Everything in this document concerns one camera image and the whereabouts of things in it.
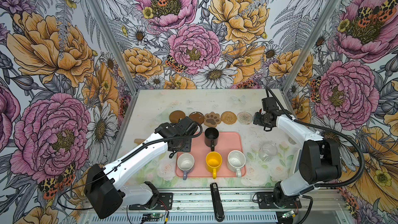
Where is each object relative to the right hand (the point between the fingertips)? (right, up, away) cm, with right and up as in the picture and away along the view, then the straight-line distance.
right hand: (258, 124), depth 91 cm
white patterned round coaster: (-5, +3, +14) cm, 15 cm away
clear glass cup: (+5, -16, 0) cm, 16 cm away
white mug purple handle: (-42, -19, -6) cm, 47 cm away
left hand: (-43, -11, -15) cm, 47 cm away
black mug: (-27, -7, 0) cm, 28 cm away
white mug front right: (-14, -19, -6) cm, 24 cm away
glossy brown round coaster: (-36, +3, +14) cm, 39 cm away
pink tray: (-17, -11, +3) cm, 21 cm away
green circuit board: (-55, -39, -20) cm, 70 cm away
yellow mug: (-27, -19, -6) cm, 33 cm away
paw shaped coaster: (-26, +2, +14) cm, 30 cm away
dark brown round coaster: (-51, +4, +15) cm, 53 cm away
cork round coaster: (-15, +3, +14) cm, 21 cm away
